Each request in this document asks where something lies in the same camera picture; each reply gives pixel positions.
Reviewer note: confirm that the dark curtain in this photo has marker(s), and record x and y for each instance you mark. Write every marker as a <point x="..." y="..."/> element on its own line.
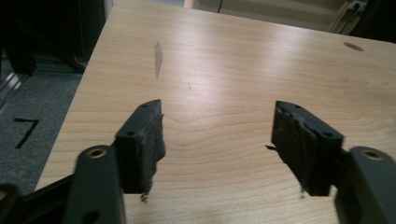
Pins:
<point x="378" y="20"/>

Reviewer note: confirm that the aluminium rail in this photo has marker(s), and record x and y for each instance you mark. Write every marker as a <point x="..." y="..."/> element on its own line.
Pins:
<point x="8" y="87"/>

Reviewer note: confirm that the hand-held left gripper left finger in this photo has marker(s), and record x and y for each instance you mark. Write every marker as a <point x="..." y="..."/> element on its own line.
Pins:
<point x="140" y="146"/>

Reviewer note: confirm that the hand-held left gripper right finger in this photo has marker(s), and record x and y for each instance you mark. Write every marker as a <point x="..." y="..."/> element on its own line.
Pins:
<point x="303" y="149"/>

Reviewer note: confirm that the dark metal stand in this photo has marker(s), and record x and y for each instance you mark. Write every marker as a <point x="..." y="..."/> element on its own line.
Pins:
<point x="46" y="28"/>

